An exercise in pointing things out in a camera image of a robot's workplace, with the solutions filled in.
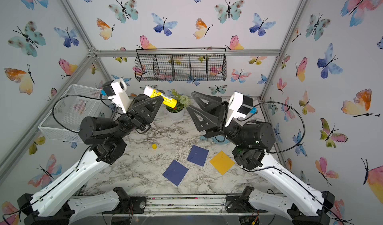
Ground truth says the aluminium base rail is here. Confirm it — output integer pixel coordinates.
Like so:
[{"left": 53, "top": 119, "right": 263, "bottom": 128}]
[{"left": 74, "top": 193, "right": 279, "bottom": 217}]

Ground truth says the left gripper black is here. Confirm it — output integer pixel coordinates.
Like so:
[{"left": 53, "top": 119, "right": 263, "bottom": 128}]
[{"left": 109, "top": 93, "right": 157, "bottom": 143}]

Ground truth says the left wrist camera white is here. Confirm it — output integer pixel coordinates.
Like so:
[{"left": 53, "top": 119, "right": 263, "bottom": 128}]
[{"left": 101, "top": 78, "right": 131, "bottom": 114}]

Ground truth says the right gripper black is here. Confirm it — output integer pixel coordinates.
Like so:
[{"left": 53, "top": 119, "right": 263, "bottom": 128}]
[{"left": 197, "top": 98, "right": 250, "bottom": 154}]

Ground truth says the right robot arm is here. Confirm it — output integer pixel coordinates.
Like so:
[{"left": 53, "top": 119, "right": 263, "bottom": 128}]
[{"left": 187, "top": 92, "right": 335, "bottom": 225}]

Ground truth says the white mesh wall basket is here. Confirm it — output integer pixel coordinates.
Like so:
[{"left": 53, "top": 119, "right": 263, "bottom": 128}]
[{"left": 38, "top": 84, "right": 101, "bottom": 143}]

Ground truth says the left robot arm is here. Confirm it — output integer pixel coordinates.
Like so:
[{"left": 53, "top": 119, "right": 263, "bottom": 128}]
[{"left": 1, "top": 94, "right": 164, "bottom": 225}]

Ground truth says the potted flower plant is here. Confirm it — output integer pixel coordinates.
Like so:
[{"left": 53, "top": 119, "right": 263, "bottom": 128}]
[{"left": 166, "top": 89, "right": 191, "bottom": 121}]

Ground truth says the black wire wall basket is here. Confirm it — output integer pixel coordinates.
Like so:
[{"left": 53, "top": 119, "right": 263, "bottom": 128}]
[{"left": 133, "top": 47, "right": 227, "bottom": 83}]

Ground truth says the yellow glue stick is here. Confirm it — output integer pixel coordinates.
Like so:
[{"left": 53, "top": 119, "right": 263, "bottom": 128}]
[{"left": 143, "top": 85, "right": 178, "bottom": 108}]

